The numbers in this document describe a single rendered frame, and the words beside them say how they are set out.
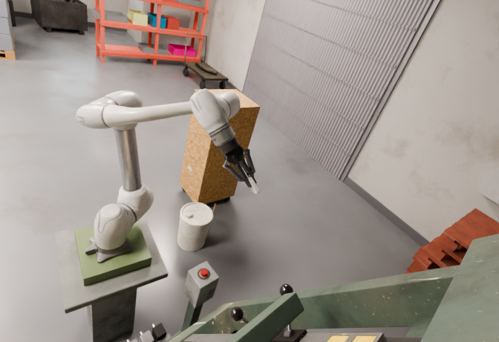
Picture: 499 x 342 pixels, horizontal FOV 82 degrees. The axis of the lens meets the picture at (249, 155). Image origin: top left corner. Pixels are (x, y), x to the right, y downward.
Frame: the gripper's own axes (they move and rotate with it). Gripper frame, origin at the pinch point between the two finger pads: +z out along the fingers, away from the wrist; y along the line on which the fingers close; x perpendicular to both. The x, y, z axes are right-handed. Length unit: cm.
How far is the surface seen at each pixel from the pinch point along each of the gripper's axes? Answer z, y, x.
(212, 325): 50, 39, -31
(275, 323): -10, 39, 75
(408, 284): 29, 1, 52
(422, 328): 35, 7, 56
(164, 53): -224, -238, -571
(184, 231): 42, 9, -159
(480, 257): 18, -2, 70
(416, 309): 36, 3, 53
